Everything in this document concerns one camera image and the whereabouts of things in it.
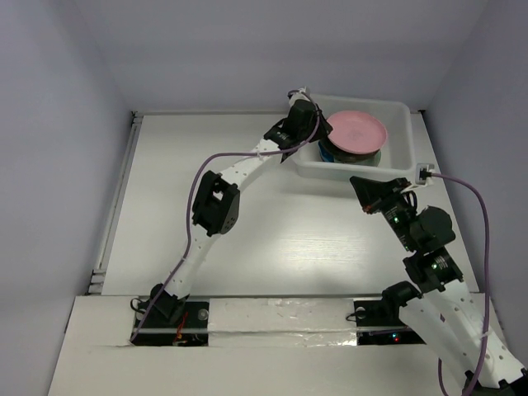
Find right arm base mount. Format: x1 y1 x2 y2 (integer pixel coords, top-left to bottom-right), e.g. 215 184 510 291
346 281 424 346

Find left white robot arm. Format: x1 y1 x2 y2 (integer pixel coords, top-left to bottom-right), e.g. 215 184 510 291
145 89 332 326

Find blue polka dot plate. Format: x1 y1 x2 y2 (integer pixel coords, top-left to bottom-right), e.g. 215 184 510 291
318 142 334 163

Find grey reindeer plate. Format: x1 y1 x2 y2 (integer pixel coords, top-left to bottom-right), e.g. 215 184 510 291
320 140 373 164

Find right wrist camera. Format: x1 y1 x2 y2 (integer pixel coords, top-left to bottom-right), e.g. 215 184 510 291
403 163 435 193

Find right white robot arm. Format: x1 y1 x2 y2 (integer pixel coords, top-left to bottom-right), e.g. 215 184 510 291
350 177 527 395

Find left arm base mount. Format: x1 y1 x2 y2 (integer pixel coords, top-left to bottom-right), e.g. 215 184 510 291
130 297 210 347

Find green flower round plate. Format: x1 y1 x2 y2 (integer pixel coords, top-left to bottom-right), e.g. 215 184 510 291
366 150 382 167

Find pink round plate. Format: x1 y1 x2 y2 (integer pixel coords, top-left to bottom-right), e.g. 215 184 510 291
328 111 388 154

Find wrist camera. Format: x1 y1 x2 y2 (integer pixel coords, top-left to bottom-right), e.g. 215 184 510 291
287 87 311 106
403 163 435 193

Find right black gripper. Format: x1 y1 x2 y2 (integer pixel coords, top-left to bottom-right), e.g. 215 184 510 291
350 174 417 251

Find translucent plastic bin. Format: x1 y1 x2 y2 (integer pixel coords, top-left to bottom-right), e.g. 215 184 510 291
293 94 416 182

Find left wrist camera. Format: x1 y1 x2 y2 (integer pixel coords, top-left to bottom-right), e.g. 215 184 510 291
287 87 311 106

